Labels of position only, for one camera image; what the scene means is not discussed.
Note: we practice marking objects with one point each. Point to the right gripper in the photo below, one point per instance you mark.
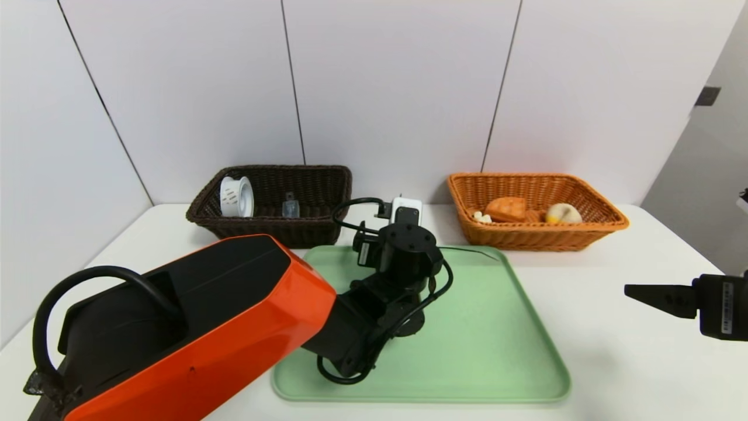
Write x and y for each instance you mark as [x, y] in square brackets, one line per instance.
[722, 307]

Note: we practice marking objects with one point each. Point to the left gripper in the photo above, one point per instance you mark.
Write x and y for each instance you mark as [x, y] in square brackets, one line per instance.
[364, 251]

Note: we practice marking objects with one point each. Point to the clear grey compass case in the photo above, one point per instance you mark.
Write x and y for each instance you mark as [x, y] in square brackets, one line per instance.
[290, 209]

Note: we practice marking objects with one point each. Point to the white orange round bun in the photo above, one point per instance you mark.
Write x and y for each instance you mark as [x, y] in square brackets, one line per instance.
[564, 214]

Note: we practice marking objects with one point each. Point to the white tape roll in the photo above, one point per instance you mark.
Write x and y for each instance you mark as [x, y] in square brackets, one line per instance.
[234, 197]

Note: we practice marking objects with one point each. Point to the waffle slice with fruit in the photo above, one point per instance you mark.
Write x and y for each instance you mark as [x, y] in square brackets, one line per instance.
[507, 209]

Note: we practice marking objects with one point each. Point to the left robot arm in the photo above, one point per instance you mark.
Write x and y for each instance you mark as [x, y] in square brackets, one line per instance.
[234, 327]

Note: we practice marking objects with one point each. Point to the dark brown wicker basket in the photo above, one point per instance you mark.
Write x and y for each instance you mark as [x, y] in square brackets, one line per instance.
[274, 234]

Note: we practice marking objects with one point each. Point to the orange wicker basket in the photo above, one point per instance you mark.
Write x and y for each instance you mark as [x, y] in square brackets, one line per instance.
[526, 238]

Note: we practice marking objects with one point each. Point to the green plastic tray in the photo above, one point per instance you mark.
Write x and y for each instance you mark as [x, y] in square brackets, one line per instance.
[497, 351]

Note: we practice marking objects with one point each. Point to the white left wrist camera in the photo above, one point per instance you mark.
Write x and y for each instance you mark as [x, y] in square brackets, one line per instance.
[406, 203]

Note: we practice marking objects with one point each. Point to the black wall fixture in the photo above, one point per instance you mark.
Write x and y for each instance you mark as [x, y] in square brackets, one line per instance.
[706, 97]

